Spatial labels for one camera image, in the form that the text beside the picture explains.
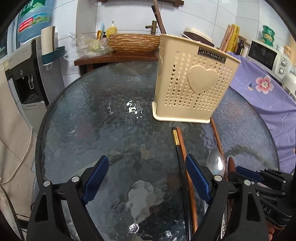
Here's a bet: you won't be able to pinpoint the metal spoon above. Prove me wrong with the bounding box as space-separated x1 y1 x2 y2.
206 149 228 240

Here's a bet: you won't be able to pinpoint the black chopstick gold band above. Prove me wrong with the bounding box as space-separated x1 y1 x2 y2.
172 128 192 240

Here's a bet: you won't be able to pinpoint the purple floral cloth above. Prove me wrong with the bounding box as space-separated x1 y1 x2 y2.
227 51 295 174

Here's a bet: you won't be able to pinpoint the beige plastic utensil holder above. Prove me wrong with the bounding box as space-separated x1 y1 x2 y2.
152 34 241 123

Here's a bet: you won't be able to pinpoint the water dispenser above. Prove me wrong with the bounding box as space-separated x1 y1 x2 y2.
8 37 65 135

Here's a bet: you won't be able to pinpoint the dark wooden counter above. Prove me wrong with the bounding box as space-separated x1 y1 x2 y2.
74 50 159 76

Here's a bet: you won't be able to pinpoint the white microwave oven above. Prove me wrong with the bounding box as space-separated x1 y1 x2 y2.
247 40 294 83

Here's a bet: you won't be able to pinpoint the yellow roll package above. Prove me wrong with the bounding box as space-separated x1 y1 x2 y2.
225 24 240 53

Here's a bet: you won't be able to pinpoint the clear plastic bag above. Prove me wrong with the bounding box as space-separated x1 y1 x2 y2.
63 33 113 61

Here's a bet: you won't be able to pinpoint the dark brown glass bottle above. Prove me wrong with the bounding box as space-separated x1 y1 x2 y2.
235 39 244 55

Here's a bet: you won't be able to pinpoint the woven brown basin sink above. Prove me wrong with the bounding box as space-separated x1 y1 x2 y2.
108 34 160 53

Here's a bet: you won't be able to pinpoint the white brown rice cooker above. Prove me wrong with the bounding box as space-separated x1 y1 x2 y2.
181 27 214 47

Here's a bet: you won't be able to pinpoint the yellow soap bottle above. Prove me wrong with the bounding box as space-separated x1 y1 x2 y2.
106 21 117 39

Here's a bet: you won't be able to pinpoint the green stacked noodle cups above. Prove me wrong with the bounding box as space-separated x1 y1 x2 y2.
260 25 275 47

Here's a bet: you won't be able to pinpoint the brass faucet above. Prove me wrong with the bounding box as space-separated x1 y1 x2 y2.
145 21 158 35

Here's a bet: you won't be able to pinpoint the brown chopstick in holder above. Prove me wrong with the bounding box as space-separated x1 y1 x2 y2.
152 0 166 34

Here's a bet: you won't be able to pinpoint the blue water jug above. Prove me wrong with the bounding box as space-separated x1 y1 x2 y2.
17 0 52 43

